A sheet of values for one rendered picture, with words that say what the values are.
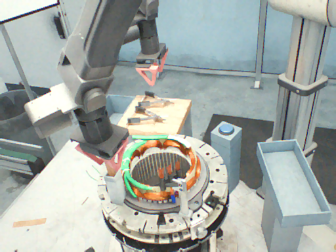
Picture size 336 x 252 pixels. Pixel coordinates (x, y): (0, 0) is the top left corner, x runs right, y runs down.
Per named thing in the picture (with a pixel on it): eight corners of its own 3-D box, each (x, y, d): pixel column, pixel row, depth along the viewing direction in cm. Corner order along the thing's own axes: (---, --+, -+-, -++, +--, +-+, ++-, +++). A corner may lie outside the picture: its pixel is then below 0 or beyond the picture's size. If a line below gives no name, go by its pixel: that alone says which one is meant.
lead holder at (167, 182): (159, 190, 65) (157, 178, 63) (166, 176, 68) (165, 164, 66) (177, 194, 64) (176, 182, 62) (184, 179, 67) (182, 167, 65)
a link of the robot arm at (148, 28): (158, 12, 93) (147, 8, 96) (136, 20, 90) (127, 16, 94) (161, 36, 97) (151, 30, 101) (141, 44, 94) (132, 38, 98)
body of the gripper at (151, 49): (136, 63, 99) (131, 41, 94) (147, 48, 106) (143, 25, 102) (156, 64, 97) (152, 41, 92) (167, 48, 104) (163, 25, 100)
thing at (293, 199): (310, 277, 90) (333, 212, 72) (270, 280, 90) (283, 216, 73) (283, 204, 109) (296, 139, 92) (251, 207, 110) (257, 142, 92)
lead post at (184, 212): (189, 220, 70) (186, 183, 63) (178, 216, 72) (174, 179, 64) (193, 214, 72) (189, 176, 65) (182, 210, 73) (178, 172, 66)
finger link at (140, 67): (139, 88, 103) (133, 62, 97) (147, 77, 108) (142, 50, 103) (159, 90, 101) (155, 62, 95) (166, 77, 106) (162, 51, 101)
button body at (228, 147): (228, 195, 114) (230, 140, 99) (211, 187, 118) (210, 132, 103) (239, 183, 118) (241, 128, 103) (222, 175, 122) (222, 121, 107)
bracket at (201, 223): (188, 233, 73) (186, 219, 70) (201, 226, 75) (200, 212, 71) (192, 240, 72) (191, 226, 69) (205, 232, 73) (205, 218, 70)
